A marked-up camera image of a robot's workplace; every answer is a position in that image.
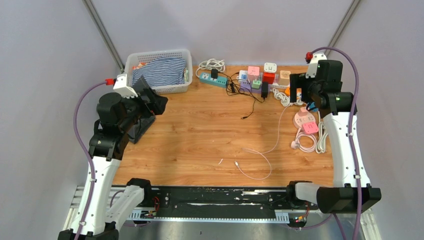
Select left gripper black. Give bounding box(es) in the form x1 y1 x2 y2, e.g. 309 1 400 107
118 86 168 132

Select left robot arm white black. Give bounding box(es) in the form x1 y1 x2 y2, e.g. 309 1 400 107
58 74 168 240

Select orange power strip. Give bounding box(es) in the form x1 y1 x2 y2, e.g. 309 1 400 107
284 87 302 98

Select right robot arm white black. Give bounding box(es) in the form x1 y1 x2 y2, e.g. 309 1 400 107
285 59 382 215

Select white cord right edge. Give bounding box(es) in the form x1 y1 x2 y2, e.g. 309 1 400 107
314 110 329 155

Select blue white striped cloth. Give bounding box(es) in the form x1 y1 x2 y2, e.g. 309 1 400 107
131 56 186 88

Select black power adapter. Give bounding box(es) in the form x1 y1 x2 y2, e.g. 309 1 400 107
261 82 269 99

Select blue cube socket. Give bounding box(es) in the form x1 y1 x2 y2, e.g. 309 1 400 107
305 102 319 112

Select pink cube socket back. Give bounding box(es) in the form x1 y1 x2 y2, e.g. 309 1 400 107
247 66 260 82

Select teal power strip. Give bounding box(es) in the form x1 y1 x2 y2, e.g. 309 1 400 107
199 72 228 88

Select white long power strip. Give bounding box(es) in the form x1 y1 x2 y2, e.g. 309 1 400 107
236 69 296 91

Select white plastic basket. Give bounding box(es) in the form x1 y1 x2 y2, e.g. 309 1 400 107
124 49 193 95

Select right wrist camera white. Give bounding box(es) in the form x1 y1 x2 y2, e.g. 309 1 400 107
305 52 327 79

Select purple power strip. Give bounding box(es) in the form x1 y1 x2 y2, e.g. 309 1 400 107
238 80 261 94

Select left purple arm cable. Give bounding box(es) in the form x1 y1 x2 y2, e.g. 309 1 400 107
72 81 110 240

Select round pink power strip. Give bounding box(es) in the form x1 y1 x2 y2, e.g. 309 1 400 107
292 106 317 129

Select white coiled cord middle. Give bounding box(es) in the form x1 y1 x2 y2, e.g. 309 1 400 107
271 87 304 108

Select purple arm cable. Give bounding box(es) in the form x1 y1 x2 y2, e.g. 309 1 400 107
309 46 364 240
72 81 110 240

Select pink cube adapter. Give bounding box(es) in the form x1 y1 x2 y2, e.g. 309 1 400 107
301 121 319 135

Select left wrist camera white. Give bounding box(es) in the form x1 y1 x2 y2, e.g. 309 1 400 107
105 73 138 99

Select pink power strip cord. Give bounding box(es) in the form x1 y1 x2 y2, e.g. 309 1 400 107
290 127 318 154

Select white coiled cord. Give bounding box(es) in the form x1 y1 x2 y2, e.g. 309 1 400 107
194 58 226 79
271 87 304 108

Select tan cube socket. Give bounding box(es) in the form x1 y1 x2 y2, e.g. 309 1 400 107
278 70 291 86

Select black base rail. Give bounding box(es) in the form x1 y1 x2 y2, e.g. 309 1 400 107
109 183 321 222

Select white coiled cord back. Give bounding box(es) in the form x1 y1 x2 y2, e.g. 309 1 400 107
194 58 226 79

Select black charger on teal strip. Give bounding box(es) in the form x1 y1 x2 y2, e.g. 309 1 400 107
210 68 219 79

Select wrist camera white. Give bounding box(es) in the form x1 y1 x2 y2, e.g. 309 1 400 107
305 52 327 79
105 73 138 99

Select green small adapter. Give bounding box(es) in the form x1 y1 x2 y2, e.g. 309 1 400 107
251 80 262 90

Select pink usb cable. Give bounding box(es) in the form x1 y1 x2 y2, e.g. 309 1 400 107
234 103 292 181

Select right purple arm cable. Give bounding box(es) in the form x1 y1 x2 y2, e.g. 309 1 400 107
309 46 364 240

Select white cube socket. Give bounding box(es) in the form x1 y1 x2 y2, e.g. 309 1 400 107
263 62 278 74

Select red cube socket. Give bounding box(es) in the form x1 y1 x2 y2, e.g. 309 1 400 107
262 72 276 85

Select black thin cable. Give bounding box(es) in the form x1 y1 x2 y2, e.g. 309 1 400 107
218 71 266 120

